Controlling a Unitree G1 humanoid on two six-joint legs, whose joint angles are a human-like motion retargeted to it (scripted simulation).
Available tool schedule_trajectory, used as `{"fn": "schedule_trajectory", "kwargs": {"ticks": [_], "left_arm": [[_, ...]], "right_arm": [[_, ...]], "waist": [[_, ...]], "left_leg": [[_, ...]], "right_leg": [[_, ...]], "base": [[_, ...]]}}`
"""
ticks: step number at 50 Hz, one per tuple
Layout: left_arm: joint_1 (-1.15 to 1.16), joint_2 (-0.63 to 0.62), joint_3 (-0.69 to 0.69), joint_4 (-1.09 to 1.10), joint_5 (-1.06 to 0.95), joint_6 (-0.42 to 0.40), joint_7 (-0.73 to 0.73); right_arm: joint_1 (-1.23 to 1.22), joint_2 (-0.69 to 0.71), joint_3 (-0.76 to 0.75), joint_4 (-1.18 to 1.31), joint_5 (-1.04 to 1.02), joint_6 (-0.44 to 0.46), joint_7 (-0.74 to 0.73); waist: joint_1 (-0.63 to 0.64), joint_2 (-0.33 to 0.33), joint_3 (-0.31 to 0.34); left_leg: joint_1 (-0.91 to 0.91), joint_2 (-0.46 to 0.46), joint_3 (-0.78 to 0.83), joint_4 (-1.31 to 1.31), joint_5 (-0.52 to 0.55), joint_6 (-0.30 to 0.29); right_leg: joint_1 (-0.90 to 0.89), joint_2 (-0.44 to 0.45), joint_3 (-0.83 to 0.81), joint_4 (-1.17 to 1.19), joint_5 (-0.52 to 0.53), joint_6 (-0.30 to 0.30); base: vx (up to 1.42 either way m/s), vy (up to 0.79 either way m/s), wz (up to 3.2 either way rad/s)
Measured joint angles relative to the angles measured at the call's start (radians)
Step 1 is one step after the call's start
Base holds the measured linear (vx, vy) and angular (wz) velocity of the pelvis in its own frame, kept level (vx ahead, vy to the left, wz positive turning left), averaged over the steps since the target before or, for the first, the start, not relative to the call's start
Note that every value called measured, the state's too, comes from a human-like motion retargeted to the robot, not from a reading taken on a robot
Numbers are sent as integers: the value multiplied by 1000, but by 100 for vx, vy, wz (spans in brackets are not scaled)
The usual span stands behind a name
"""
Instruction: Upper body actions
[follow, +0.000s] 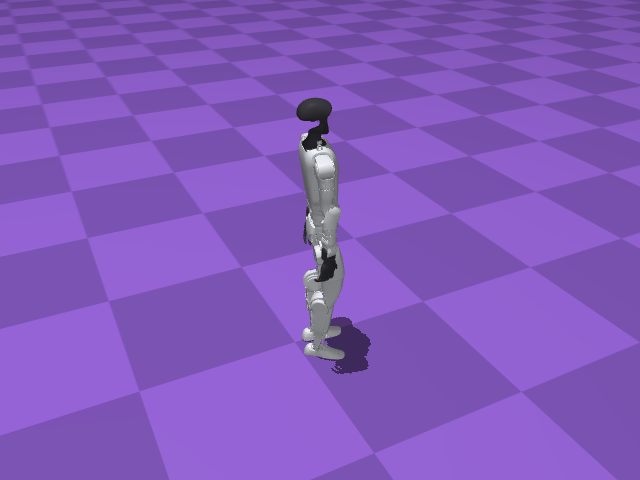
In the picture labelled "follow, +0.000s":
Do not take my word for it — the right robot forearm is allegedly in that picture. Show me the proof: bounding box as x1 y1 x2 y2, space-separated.
321 207 341 258

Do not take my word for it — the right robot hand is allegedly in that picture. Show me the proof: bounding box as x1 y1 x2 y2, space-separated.
314 248 337 282

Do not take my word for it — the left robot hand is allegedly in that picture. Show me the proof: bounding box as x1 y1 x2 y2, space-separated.
303 207 311 245

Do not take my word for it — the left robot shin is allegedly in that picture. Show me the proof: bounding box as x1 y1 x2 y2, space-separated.
305 269 323 332

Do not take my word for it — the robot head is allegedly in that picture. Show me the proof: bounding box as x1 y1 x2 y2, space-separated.
296 98 332 152

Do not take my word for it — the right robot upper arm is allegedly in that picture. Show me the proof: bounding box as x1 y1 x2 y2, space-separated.
314 155 341 217

